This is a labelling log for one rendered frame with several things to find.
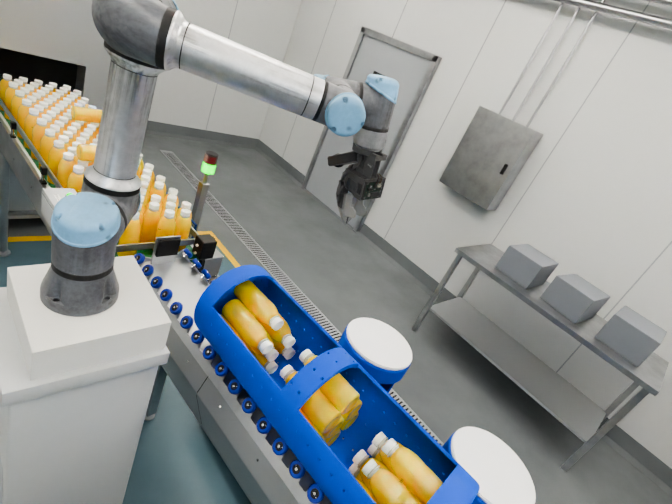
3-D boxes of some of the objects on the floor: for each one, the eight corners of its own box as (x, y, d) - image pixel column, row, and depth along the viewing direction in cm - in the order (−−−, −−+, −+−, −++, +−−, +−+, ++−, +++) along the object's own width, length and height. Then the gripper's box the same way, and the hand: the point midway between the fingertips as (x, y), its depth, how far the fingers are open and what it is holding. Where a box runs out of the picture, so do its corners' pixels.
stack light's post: (161, 344, 245) (203, 184, 198) (158, 340, 247) (199, 180, 200) (167, 342, 248) (210, 184, 201) (164, 338, 250) (206, 181, 203)
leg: (145, 422, 200) (169, 330, 173) (140, 414, 203) (163, 322, 176) (156, 418, 205) (182, 327, 178) (151, 409, 207) (176, 319, 181)
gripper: (367, 154, 88) (347, 237, 99) (395, 153, 94) (373, 232, 104) (344, 141, 94) (327, 221, 104) (371, 141, 99) (353, 217, 110)
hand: (344, 217), depth 105 cm, fingers closed
